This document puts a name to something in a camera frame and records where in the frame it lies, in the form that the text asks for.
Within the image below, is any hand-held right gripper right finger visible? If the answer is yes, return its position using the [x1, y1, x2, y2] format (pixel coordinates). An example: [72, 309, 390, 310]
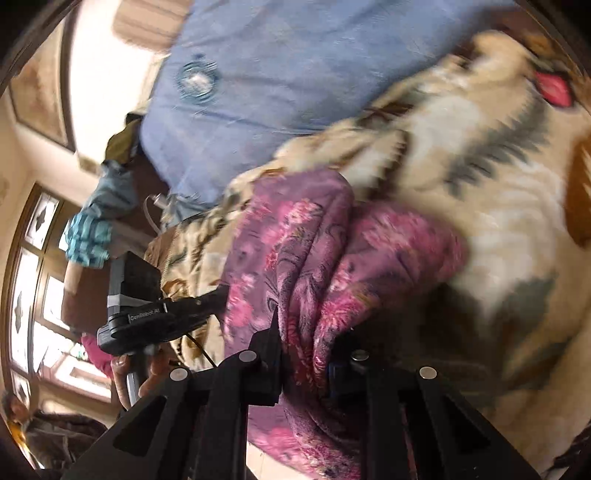
[328, 330, 543, 480]

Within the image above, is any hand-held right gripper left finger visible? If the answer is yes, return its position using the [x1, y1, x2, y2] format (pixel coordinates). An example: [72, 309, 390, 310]
[60, 310, 284, 480]

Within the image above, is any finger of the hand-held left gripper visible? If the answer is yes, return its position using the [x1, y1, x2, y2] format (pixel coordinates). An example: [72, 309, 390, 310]
[198, 284, 230, 319]

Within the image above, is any purple floral shirt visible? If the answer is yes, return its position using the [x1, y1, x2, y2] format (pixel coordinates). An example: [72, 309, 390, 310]
[219, 167, 469, 480]

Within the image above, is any person's left hand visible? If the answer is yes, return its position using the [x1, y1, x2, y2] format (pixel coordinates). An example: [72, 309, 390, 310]
[113, 350, 167, 411]

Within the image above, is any teal striped cloth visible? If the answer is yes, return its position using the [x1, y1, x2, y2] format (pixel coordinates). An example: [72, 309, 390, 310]
[65, 210, 114, 268]

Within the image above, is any wooden framed window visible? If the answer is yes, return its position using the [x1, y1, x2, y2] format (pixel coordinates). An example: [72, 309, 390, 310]
[0, 182, 116, 407]

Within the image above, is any grey-blue garment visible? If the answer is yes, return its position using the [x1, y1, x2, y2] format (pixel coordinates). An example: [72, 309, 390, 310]
[83, 161, 139, 217]

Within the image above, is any dark olive garment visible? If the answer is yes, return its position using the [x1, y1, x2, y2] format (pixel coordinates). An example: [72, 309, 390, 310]
[104, 113, 144, 164]

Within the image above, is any blue plaid quilt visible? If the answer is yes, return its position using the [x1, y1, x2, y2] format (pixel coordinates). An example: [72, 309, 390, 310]
[139, 0, 518, 206]

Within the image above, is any cream leaf-print blanket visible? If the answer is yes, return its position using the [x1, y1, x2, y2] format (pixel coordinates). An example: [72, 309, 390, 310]
[143, 30, 591, 480]

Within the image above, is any thin black cable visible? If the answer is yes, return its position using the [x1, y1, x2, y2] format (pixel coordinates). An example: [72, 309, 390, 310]
[185, 332, 218, 370]

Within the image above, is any white charging cable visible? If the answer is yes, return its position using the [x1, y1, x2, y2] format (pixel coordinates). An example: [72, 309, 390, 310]
[143, 194, 171, 232]

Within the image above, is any framed wall picture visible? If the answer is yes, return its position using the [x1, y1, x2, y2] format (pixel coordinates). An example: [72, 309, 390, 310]
[9, 23, 77, 151]

